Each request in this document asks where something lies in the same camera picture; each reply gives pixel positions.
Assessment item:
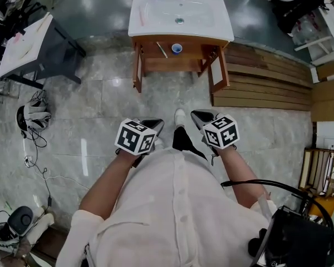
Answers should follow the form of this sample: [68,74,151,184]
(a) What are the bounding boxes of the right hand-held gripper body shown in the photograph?
[202,115,240,157]

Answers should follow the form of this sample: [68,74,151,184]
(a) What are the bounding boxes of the person's white shoe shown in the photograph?
[174,108,188,129]

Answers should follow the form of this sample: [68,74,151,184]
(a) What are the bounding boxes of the person's right forearm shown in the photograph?
[217,146,268,210]

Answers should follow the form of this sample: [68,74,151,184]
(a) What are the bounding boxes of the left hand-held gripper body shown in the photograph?
[114,117,159,158]

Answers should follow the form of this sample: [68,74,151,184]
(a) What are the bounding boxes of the large flat cardboard box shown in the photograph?
[311,76,334,122]

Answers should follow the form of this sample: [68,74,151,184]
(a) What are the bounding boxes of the thick black cable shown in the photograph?
[220,179,334,234]

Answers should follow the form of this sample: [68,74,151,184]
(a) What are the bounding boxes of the black floor cable tangle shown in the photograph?
[20,88,54,206]

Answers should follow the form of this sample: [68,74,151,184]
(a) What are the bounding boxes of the white flat box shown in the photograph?
[315,121,334,150]

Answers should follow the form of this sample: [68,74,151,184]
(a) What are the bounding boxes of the dark grey vanity white top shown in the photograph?
[0,11,87,90]

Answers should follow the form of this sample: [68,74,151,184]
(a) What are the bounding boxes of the white headset rig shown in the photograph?
[16,97,52,132]

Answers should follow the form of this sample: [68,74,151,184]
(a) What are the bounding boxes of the black backpack unit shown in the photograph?
[247,204,334,267]

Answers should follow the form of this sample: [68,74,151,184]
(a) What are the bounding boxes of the blue plastic cup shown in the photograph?
[170,43,184,56]

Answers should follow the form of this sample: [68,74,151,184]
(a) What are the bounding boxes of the grey round device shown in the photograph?
[6,205,35,238]

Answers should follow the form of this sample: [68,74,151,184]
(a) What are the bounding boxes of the person's left forearm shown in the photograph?
[78,149,141,223]

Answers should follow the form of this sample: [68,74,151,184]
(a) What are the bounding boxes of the person's white shirt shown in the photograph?
[55,147,277,267]

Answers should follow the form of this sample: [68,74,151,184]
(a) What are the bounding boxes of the wooden cabinet door white panel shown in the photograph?
[207,44,230,95]
[131,41,144,94]

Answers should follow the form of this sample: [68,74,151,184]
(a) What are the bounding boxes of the wooden plank platform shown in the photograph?
[211,41,316,112]

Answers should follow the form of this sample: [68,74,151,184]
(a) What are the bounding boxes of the white metal table frame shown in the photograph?
[294,34,334,67]

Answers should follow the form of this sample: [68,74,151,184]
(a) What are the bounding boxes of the white sink basin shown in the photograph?
[127,0,235,42]

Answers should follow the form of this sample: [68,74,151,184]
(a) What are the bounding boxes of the small cardboard box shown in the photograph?
[315,60,334,82]

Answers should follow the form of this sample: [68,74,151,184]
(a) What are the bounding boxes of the black bag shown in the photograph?
[272,0,324,35]

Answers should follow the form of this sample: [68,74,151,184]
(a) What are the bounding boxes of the wooden file rack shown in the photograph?
[297,147,334,199]

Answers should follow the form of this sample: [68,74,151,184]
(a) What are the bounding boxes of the person's black trousers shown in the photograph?
[172,126,208,161]

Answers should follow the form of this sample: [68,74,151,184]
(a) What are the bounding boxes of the wooden vanity cabinet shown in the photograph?
[131,34,229,77]

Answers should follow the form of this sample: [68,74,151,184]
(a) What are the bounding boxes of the beige cushion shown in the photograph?
[16,212,56,246]

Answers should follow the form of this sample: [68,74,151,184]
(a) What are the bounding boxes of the clear plastic jug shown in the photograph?
[306,18,324,45]
[292,19,310,46]

